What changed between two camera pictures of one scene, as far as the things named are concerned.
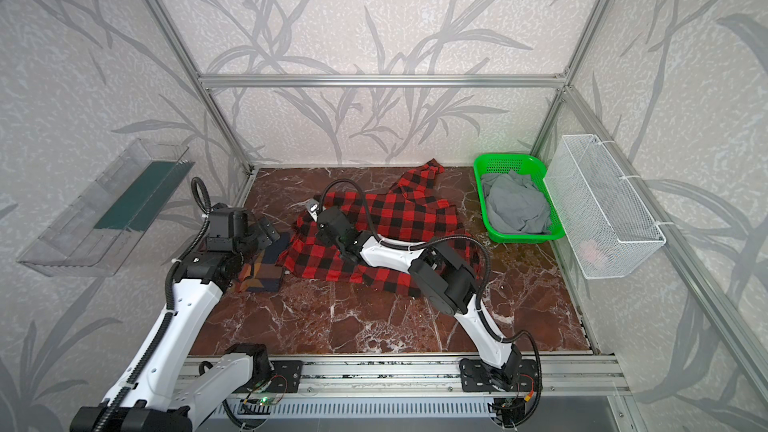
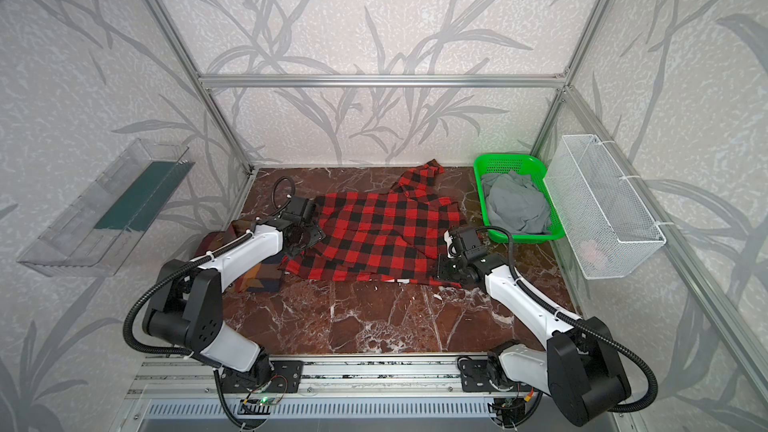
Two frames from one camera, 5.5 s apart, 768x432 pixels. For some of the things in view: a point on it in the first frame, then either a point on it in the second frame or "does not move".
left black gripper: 260,236 → 308,234
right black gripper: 321,216 → 455,267
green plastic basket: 522,164 does not move
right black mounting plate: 475,377 does not move
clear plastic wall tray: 96,234 does not move
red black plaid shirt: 413,210 does not move
